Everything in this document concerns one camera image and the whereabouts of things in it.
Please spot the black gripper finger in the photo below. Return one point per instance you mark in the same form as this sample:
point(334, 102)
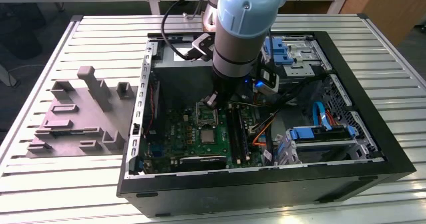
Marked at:
point(210, 101)

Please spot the silver CPU chip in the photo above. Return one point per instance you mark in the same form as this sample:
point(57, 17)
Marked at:
point(207, 136)

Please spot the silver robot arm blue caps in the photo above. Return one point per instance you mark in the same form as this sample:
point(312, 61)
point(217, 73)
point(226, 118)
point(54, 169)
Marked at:
point(235, 49)

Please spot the CPU socket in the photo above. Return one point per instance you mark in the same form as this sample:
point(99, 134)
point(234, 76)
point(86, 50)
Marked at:
point(207, 144)

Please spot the grey power supply unit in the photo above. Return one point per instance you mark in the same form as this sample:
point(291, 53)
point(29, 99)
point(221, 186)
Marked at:
point(179, 84)

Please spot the black RAM slot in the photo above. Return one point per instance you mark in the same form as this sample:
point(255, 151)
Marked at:
point(233, 134)
point(242, 134)

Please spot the green motherboard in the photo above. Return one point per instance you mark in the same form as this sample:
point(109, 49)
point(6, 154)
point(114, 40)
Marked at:
point(175, 144)

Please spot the blue drive latch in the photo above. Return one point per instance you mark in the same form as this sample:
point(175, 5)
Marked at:
point(282, 57)

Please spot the metal drive cage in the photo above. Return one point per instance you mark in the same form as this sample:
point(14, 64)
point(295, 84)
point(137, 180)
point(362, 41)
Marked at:
point(299, 70)

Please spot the black graphics card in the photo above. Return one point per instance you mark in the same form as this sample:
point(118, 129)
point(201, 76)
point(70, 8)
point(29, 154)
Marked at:
point(202, 162)

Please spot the hard disk in blue carrier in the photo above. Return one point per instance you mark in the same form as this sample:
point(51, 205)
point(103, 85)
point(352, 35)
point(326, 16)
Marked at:
point(302, 133)

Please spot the blue port connector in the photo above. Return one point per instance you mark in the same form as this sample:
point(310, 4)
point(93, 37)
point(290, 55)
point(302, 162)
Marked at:
point(139, 165)

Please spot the grey parts rack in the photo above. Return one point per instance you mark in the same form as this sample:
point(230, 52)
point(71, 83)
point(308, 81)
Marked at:
point(89, 124)

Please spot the black PC case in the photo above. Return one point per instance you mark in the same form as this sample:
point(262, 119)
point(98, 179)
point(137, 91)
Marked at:
point(233, 196)

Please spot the green RAM stick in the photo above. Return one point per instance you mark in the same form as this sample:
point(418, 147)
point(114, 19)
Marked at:
point(70, 131)

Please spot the metal disk bay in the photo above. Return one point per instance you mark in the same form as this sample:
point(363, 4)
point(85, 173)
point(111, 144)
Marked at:
point(360, 148)

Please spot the wooden cabinet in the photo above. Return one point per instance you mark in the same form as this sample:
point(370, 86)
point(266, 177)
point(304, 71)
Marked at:
point(392, 9)

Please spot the black office chair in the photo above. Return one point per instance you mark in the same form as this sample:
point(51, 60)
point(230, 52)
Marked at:
point(16, 42)

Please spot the white wrist camera black face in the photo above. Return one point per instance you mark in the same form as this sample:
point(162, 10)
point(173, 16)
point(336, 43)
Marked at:
point(270, 84)

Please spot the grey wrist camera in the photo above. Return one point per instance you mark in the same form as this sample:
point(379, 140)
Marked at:
point(201, 43)

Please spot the blue drive rail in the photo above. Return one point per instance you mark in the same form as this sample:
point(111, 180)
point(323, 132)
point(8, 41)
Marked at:
point(282, 149)

